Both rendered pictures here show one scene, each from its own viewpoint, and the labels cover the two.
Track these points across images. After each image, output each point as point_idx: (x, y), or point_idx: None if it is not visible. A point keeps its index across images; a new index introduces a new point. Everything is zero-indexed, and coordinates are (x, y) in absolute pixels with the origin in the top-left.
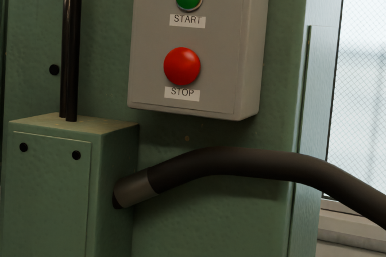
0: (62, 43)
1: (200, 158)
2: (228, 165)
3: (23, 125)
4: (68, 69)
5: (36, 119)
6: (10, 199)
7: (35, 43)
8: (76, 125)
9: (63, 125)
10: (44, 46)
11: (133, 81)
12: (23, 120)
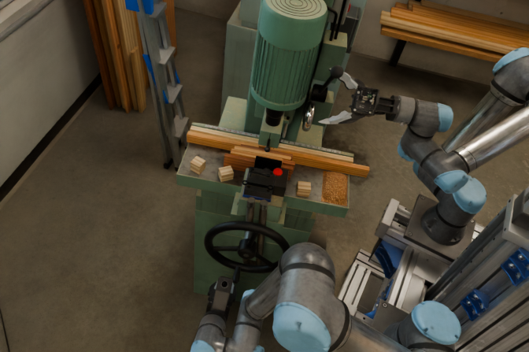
0: (335, 23)
1: (337, 24)
2: None
3: (346, 45)
4: (339, 27)
5: (340, 43)
6: (342, 63)
7: None
8: (340, 37)
9: (343, 38)
10: None
11: (345, 18)
12: (343, 45)
